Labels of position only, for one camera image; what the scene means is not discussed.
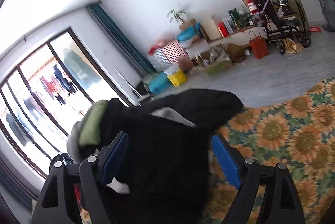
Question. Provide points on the green garment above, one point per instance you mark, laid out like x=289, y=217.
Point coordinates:
x=91, y=124

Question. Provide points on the row of hanging clothes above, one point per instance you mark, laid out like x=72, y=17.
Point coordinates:
x=57, y=82

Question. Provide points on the teal suitcase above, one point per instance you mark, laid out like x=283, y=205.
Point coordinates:
x=159, y=82

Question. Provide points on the orange paper bag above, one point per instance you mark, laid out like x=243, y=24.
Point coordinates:
x=259, y=47

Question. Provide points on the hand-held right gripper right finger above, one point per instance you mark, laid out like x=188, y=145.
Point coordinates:
x=226, y=161

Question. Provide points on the crumpled brown paper bag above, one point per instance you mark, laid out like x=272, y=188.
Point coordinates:
x=235, y=52

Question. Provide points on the pink suitcase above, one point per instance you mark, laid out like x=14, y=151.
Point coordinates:
x=178, y=56

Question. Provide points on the teal curtain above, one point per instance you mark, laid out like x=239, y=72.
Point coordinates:
x=123, y=38

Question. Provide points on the grey knit sweater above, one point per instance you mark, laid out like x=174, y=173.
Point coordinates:
x=175, y=116

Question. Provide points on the curtain rod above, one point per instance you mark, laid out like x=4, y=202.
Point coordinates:
x=65, y=17

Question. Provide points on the black coat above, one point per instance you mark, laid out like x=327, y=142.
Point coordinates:
x=162, y=156

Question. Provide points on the red box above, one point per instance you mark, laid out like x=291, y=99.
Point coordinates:
x=223, y=29

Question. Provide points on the santa doll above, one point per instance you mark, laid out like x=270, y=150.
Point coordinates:
x=252, y=6

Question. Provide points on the sliding glass door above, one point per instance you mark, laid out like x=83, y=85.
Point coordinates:
x=78, y=66

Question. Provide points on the plain cardboard box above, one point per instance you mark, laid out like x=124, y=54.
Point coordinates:
x=187, y=25

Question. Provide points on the red floor mat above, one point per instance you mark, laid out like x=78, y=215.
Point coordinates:
x=315, y=29

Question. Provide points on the pink basin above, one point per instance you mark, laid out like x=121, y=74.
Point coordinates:
x=165, y=42

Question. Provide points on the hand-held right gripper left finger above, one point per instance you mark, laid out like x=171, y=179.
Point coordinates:
x=115, y=158

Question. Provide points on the olive green suitcase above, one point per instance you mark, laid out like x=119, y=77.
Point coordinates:
x=297, y=13

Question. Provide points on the black cart with red items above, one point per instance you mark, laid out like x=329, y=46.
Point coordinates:
x=277, y=19

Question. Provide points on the teal basin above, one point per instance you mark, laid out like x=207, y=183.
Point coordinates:
x=187, y=35

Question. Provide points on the low wooden shelf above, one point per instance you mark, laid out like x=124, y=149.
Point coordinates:
x=240, y=31

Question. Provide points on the white cloth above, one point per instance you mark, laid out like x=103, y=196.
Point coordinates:
x=196, y=48

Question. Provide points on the dark green box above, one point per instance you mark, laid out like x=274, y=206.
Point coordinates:
x=234, y=18

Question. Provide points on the yellow bag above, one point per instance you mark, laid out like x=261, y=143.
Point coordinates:
x=178, y=77

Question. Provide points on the potted plant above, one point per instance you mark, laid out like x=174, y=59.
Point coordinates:
x=178, y=15

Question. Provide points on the sunflower blanket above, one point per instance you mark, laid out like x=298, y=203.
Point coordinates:
x=282, y=135

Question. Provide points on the white storage bin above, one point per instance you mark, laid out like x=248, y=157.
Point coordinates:
x=213, y=29

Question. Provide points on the white ribbed suitcase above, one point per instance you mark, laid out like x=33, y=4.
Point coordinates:
x=161, y=60

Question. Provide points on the red cloth bundle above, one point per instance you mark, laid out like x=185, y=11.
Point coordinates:
x=154, y=50

